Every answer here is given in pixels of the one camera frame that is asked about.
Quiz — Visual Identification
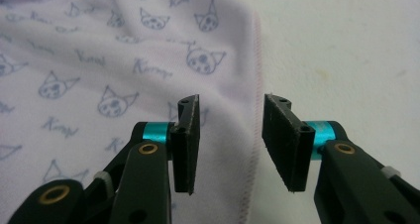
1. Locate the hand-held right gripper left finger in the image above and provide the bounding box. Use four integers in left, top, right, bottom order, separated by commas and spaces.
110, 94, 201, 224

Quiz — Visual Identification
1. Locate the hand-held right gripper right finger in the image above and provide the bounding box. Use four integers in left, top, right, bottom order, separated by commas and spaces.
262, 93, 420, 224

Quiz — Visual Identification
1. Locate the lilac printed towel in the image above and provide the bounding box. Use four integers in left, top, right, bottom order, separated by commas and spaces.
0, 0, 265, 224

